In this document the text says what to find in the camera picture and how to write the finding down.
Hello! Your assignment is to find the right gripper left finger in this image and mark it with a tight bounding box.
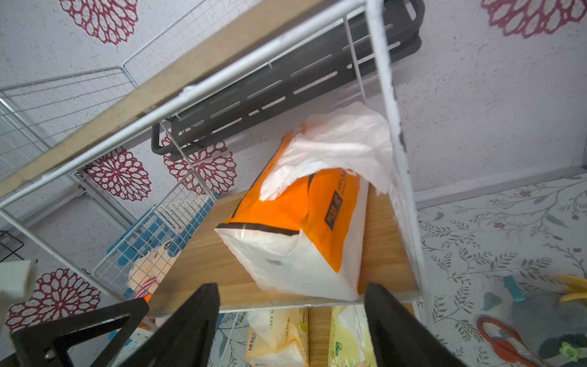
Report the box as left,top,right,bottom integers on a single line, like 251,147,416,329
121,283,220,366

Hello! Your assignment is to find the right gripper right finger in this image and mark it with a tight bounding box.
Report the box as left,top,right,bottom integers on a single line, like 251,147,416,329
364,283,464,367

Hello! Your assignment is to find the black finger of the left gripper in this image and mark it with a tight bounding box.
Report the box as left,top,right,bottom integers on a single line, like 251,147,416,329
11,298,149,366

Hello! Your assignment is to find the orange tissue pack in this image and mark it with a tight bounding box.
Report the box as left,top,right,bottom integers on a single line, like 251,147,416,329
216,102,393,301

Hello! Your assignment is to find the green tissue pack bottom shelf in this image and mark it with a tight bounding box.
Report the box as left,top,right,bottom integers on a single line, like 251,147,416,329
328,304,377,367

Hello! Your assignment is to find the beige tissue pack bottom shelf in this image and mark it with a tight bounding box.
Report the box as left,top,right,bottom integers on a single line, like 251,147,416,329
245,308,310,366

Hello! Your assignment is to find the plush doll pink hat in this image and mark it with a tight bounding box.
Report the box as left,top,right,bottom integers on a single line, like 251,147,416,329
127,243,182,301

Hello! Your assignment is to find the grey plush toy with scissors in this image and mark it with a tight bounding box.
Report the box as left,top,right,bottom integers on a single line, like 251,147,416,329
476,275,586,366

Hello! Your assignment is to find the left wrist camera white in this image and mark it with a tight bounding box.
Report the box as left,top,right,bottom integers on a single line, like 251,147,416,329
0,260,35,327

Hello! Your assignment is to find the black wire wall rack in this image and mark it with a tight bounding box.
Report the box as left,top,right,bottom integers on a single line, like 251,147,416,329
0,230,24,262

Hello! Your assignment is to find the white wire three-tier shelf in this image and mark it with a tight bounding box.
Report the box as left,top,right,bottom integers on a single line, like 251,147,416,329
0,0,432,367

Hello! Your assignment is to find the dark grey wall shelf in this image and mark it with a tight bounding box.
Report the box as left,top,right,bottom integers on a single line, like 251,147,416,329
150,0,426,157

